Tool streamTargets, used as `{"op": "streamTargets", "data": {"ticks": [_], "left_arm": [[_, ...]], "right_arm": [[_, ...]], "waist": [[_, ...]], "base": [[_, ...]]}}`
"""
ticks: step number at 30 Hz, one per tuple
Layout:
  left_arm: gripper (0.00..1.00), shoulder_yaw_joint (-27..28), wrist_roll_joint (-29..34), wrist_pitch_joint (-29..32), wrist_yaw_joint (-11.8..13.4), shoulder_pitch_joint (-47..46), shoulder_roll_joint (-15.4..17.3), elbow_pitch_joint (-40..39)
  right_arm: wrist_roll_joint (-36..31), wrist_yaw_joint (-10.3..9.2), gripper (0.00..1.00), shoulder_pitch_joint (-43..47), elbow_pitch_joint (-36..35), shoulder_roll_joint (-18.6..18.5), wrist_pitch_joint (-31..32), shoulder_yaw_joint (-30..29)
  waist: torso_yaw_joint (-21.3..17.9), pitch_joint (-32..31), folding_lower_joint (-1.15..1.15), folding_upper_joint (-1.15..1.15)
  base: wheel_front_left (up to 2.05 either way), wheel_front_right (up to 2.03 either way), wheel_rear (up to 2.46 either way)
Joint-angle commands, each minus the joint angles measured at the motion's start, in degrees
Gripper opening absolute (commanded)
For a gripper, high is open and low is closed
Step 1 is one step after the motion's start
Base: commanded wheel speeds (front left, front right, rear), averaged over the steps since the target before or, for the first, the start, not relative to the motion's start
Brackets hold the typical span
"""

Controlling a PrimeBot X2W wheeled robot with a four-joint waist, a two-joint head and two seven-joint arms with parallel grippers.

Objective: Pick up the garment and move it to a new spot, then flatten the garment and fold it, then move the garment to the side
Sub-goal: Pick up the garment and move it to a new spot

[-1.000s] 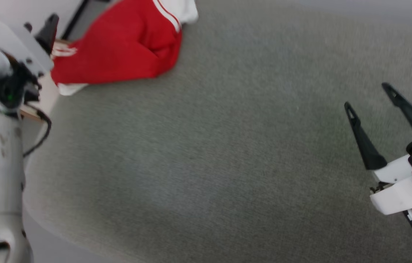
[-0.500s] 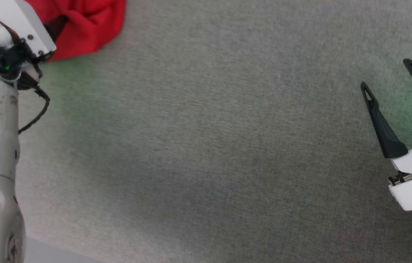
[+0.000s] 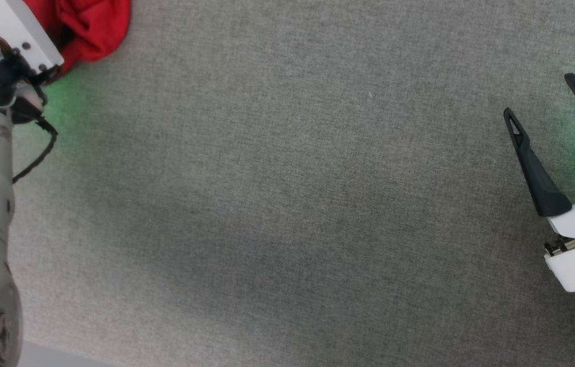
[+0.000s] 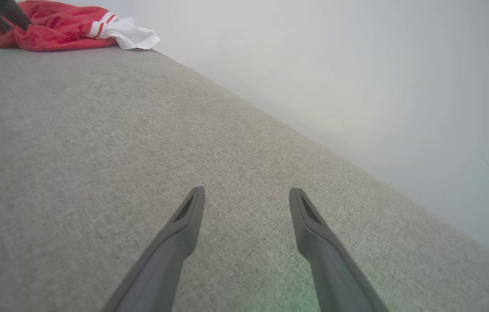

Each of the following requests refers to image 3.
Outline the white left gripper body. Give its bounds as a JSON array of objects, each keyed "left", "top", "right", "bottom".
[{"left": 0, "top": 0, "right": 64, "bottom": 77}]

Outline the red white short-sleeve shirt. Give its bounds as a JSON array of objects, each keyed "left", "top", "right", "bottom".
[{"left": 0, "top": 0, "right": 132, "bottom": 82}]

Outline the grey fabric sofa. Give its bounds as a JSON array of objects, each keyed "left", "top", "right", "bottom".
[{"left": 0, "top": 0, "right": 575, "bottom": 367}]

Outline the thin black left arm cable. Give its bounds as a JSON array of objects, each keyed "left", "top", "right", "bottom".
[{"left": 12, "top": 116, "right": 59, "bottom": 184}]

